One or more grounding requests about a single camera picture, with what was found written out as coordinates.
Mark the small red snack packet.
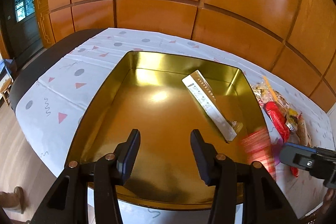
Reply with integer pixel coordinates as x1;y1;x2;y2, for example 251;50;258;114
290;166;299;178

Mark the sesame bar clear packet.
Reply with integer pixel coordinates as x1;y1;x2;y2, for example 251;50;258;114
297;114;311;147

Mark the red cake packet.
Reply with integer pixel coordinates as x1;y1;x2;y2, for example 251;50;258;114
264;102;290;143

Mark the long white gold box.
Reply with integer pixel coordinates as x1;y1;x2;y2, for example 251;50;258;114
182;70;237;142

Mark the orange nut snack bag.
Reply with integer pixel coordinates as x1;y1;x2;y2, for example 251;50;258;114
251;76;278;108

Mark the purple snack pouch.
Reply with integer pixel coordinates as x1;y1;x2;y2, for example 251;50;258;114
271;138;284;165

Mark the yellow green foil snack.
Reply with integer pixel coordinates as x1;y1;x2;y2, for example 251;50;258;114
285;108;299;133

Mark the brown pastry packet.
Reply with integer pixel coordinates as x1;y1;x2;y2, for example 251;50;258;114
274;91;290;109

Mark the gold rectangular tin box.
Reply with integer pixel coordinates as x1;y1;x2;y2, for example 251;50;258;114
67;51;266;210

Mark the wooden stool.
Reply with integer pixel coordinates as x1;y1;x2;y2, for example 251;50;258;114
0;78;13;106

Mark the wooden panel cabinet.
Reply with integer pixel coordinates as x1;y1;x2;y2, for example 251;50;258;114
34;0;335;111

